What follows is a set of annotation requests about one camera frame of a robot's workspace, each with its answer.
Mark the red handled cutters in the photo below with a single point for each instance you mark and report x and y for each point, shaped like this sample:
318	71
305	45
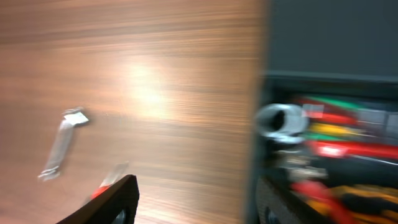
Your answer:
313	169

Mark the black red screwdriver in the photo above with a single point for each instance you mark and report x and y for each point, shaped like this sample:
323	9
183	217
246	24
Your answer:
113	176

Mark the clear case coloured screwdrivers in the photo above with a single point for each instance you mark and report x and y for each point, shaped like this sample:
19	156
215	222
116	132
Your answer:
350	119

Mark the orange black pliers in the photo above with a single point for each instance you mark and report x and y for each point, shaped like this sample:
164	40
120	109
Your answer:
368	203

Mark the black round tape measure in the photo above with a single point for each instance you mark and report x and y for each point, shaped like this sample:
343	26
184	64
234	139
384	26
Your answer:
282	123

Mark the silver socket wrench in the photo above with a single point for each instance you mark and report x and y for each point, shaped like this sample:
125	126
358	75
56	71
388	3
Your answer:
72	118

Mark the dark green open box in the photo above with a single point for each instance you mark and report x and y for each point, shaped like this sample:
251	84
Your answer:
322	48

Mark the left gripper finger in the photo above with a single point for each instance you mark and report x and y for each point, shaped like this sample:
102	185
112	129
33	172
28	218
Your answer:
117	204

